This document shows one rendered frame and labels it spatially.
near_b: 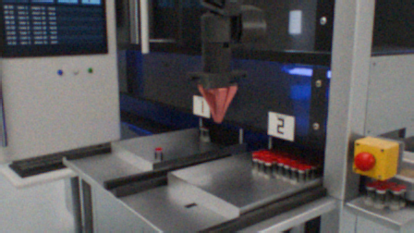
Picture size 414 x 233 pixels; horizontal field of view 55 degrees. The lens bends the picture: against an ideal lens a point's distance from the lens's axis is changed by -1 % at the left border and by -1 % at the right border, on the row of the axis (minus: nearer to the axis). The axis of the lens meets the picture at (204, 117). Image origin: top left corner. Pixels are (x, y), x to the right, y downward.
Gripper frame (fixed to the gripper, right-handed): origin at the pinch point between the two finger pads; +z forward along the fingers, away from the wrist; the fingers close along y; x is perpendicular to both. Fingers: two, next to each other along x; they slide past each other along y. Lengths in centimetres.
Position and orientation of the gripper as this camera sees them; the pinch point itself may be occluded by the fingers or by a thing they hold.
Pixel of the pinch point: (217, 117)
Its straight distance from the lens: 78.7
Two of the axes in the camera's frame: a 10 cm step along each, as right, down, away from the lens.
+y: 8.0, -1.5, 5.8
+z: 0.2, 9.8, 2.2
